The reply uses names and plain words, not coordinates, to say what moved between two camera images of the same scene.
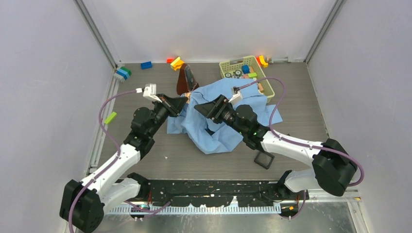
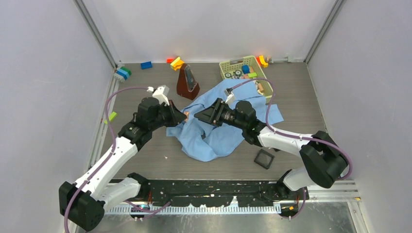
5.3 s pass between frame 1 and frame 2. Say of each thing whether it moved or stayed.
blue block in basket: stayed
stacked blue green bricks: stayed
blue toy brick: stayed
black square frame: stayed
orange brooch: moved
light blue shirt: moved
